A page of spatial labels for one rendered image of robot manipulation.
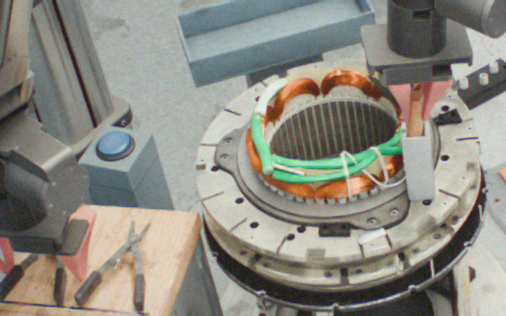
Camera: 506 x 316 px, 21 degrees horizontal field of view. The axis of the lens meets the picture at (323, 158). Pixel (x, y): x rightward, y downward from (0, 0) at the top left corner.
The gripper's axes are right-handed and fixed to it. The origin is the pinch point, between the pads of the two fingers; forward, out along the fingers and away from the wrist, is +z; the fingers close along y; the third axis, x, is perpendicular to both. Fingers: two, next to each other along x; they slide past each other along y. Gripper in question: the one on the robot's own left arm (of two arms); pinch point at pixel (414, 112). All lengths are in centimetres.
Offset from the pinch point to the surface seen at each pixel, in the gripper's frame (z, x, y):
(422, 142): 2.9, -1.5, 0.6
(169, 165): 124, 132, -35
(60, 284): 15.3, -4.5, -38.1
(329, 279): 16.1, -6.9, -9.9
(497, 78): 38, 50, 21
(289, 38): 15.6, 34.8, -10.3
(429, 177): 7.9, -1.5, 1.5
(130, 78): 124, 167, -44
